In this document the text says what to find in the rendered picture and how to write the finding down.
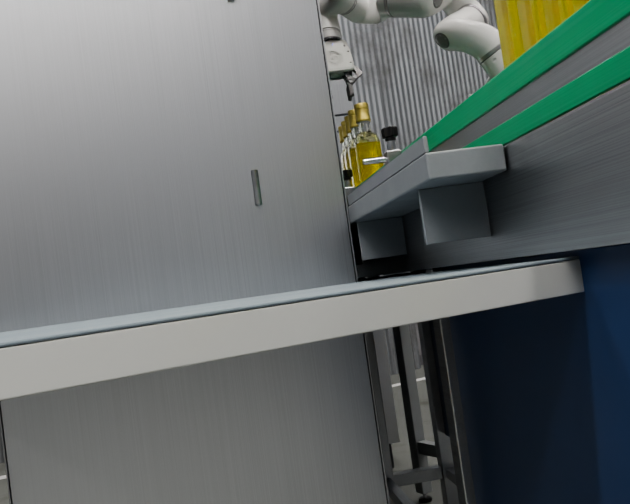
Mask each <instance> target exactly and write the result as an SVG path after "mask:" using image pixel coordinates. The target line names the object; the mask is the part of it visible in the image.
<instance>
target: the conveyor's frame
mask: <svg viewBox="0 0 630 504"><path fill-rule="evenodd" d="M503 147H504V154H505V160H506V167H507V170H506V171H504V172H502V173H500V174H497V175H495V176H493V177H490V178H488V179H486V180H484V181H481V182H483V185H484V192H485V198H486V205H487V212H488V219H489V225H490V232H491V236H489V237H481V238H474V239H467V240H459V241H452V242H445V243H437V244H430V245H425V239H424V232H423V225H422V218H421V211H420V208H419V209H417V210H415V211H413V212H410V213H408V214H406V215H403V216H401V217H402V219H403V226H404V233H405V240H406V247H407V255H400V256H392V257H385V258H378V259H370V260H363V264H360V265H356V267H357V274H358V280H362V279H365V277H368V276H376V275H384V274H392V273H400V272H408V271H410V273H412V272H419V271H422V270H424V269H426V273H430V272H438V271H442V267H449V266H455V265H463V264H471V263H479V262H487V261H494V260H502V259H510V258H518V257H528V256H536V255H544V254H549V253H557V252H565V251H573V250H581V249H589V248H597V247H605V246H612V245H620V244H628V243H630V80H629V81H627V82H625V83H623V84H621V85H619V86H617V87H615V88H613V89H612V90H610V91H608V92H606V93H604V94H602V95H600V96H598V97H596V98H594V99H593V100H591V101H589V102H587V103H585V104H583V105H581V106H579V107H577V108H575V109H574V110H572V111H570V112H568V113H566V114H564V115H562V116H560V117H558V118H556V119H555V120H553V121H551V122H549V123H547V124H545V125H543V126H541V127H539V128H537V129H536V130H534V131H532V132H530V133H528V134H526V135H524V136H522V137H520V138H518V139H517V140H515V141H513V142H511V143H509V144H507V145H505V146H503ZM431 268H432V269H431Z"/></svg>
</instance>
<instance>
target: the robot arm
mask: <svg viewBox="0 0 630 504"><path fill-rule="evenodd" d="M319 7H320V14H321V21H322V28H323V35H324V42H325V49H326V56H327V63H328V70H329V77H330V81H331V80H341V79H344V81H345V83H346V85H347V87H346V91H347V96H348V101H351V100H352V97H353V96H354V90H353V86H352V85H353V84H354V83H355V81H356V80H357V79H358V78H359V77H360V76H361V75H362V71H361V70H360V69H359V68H358V67H356V66H355V65H354V62H353V58H352V55H351V52H350V49H349V47H348V44H347V42H346V41H345V40H343V39H342V34H341V30H340V25H339V20H338V16H337V15H338V14H340V15H342V16H343V17H345V18H346V19H348V20H349V21H351V22H354V23H358V24H378V23H381V22H383V21H385V20H386V19H387V18H427V17H430V16H432V15H434V14H436V13H438V12H440V11H441V10H443V11H444V12H445V13H446V14H447V15H448V17H446V18H445V19H443V20H442V21H441V22H439V23H438V24H437V26H436V27H435V29H434V32H433V38H434V40H435V42H436V44H437V45H438V46H439V47H441V48H442V49H444V50H447V51H459V52H464V53H467V54H469V55H471V56H472V57H474V58H475V59H476V60H477V61H478V63H479V64H480V65H481V66H482V68H483V69H484V71H485V72H486V73H487V75H488V76H489V78H488V79H487V81H486V83H487V82H489V81H490V80H491V79H492V78H494V77H495V76H496V75H497V74H499V73H500V72H501V71H502V70H504V65H503V59H502V52H501V45H500V39H499V32H498V30H497V29H496V28H494V27H492V26H490V25H489V16H488V14H487V12H486V10H485V9H484V8H483V7H482V6H481V5H480V4H479V3H478V2H477V1H476V0H319ZM352 72H354V73H355V75H353V74H352ZM352 75H353V76H352ZM486 83H485V84H486Z"/></svg>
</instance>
